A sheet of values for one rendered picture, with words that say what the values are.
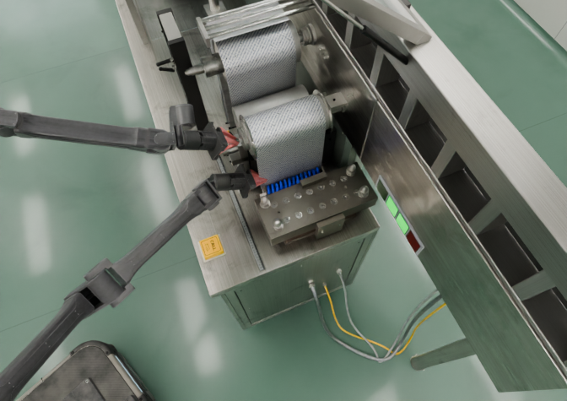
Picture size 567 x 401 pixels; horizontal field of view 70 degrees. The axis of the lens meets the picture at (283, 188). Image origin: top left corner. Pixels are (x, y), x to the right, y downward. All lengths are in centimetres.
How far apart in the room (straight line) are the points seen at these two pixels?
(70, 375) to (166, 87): 140
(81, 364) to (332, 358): 122
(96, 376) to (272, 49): 167
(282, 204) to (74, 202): 178
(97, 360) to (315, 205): 134
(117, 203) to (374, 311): 169
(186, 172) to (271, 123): 55
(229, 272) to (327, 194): 44
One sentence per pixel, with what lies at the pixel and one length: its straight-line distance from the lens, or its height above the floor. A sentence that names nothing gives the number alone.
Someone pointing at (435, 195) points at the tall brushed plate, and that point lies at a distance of 102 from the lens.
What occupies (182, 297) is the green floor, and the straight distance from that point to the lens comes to 242.
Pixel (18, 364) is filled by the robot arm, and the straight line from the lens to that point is 103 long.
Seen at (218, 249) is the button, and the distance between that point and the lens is 146.
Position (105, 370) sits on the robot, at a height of 24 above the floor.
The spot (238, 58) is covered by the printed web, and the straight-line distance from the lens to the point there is 130.
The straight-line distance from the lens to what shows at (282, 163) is 134.
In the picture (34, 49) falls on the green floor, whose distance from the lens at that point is 396.
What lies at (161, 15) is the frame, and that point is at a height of 144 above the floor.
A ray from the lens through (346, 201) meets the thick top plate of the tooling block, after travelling 140.
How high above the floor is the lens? 228
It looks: 62 degrees down
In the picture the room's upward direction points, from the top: 2 degrees counter-clockwise
